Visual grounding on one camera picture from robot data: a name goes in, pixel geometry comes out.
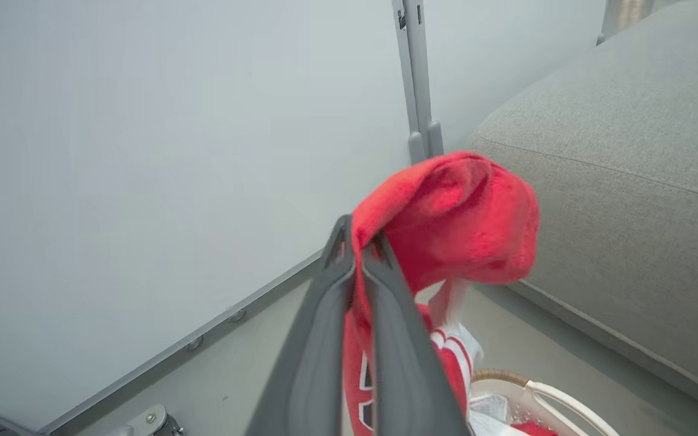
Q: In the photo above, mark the grey partition bottom rail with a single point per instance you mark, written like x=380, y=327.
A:
x=191, y=348

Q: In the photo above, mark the grey fabric sofa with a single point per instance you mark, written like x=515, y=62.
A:
x=628, y=181

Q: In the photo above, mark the shiny metal post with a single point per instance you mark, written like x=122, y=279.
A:
x=624, y=15

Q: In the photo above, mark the red white-trimmed sports garment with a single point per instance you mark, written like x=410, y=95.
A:
x=458, y=224

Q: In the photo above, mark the grey partition corner post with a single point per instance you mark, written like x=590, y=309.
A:
x=418, y=79

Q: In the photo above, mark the grey partition foot bar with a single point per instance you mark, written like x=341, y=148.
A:
x=146, y=419

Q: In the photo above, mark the white cloth in basket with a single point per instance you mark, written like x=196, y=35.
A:
x=494, y=415

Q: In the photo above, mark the black caster wheel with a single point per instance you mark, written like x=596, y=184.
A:
x=173, y=427

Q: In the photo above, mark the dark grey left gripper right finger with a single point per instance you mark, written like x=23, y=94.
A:
x=406, y=375

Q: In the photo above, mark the white laundry basket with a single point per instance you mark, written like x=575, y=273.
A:
x=558, y=396

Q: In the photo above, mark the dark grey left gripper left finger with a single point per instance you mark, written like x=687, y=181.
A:
x=312, y=363

